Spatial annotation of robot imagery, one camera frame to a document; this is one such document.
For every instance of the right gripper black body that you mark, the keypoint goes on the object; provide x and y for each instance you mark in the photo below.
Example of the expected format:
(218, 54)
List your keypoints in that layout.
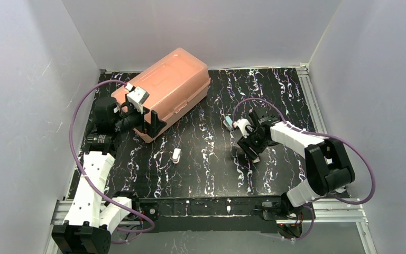
(248, 144)

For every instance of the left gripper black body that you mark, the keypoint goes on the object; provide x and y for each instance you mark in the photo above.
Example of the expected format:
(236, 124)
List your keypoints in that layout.
(146, 119)

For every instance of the small white stapler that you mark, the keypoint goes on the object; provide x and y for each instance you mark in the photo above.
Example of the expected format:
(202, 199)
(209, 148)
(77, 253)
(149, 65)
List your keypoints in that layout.
(176, 155)

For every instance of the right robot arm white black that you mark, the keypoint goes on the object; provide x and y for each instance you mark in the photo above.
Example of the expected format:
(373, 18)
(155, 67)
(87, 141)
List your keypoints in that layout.
(328, 166)

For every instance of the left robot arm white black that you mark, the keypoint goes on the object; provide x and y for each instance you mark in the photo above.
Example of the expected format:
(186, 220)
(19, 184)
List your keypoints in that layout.
(93, 217)

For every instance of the pink translucent plastic box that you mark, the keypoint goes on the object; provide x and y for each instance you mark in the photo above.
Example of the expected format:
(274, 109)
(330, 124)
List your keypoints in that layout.
(176, 84)

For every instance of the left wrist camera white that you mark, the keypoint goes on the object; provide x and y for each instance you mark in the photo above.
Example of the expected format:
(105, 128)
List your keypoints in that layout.
(136, 96)

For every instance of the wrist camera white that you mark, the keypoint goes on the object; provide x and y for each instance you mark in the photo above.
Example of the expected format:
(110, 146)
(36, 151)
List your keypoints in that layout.
(244, 126)
(136, 96)

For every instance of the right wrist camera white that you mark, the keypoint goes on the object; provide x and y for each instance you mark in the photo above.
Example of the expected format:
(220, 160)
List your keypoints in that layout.
(244, 126)

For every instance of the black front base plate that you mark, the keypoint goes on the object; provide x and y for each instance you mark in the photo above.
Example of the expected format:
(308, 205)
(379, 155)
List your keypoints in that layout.
(251, 223)

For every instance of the aluminium front rail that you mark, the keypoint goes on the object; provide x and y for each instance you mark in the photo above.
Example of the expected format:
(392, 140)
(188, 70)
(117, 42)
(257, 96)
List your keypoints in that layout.
(325, 209)

